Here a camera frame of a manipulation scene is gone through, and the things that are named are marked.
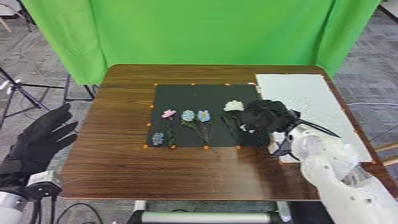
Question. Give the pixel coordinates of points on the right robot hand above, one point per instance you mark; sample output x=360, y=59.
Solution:
x=268, y=116

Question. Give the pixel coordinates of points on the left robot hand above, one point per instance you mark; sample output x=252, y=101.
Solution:
x=39, y=143

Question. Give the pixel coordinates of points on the blue flower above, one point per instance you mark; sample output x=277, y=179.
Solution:
x=206, y=116
x=158, y=138
x=190, y=116

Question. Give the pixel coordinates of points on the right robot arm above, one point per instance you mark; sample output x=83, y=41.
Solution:
x=344, y=180

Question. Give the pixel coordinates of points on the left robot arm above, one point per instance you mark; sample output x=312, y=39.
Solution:
x=24, y=200

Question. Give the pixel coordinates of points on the white flower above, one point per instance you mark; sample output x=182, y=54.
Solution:
x=234, y=106

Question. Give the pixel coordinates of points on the white sheet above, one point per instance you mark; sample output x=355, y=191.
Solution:
x=303, y=96

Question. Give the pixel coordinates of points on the dark mat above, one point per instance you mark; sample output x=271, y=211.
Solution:
x=197, y=96

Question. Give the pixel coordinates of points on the black tripod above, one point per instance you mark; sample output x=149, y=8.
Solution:
x=21, y=91

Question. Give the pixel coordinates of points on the pink flower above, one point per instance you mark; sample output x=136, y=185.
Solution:
x=170, y=115

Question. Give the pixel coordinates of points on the pale grey bar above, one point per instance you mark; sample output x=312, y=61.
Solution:
x=206, y=218

